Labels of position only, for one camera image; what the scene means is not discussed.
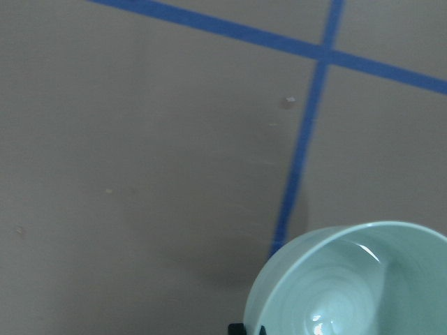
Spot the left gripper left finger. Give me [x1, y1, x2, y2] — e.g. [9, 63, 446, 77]
[227, 323, 244, 335]

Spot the mint green ceramic bowl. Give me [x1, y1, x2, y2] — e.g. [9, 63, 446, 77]
[243, 221, 446, 334]

